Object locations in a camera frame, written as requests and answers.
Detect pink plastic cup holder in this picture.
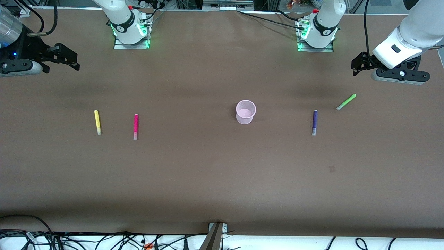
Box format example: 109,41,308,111
236,100,257,125

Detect green pen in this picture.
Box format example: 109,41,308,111
336,94,357,111

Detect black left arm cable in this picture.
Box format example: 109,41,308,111
363,0,379,67

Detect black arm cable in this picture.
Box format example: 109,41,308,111
363,0,379,67
16,0,58,37

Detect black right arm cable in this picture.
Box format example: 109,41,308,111
16,0,58,37

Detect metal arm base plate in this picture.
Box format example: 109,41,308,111
113,14,152,50
296,17,334,53

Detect long black table cable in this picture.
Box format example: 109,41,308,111
237,10,306,29

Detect aluminium frame rail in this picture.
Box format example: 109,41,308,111
202,0,254,11

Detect thick black arched cable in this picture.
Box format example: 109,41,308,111
0,214,53,234

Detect tangled black floor cables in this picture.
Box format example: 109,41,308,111
0,229,208,250

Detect metal table edge bracket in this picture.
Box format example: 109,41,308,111
199,222,228,250

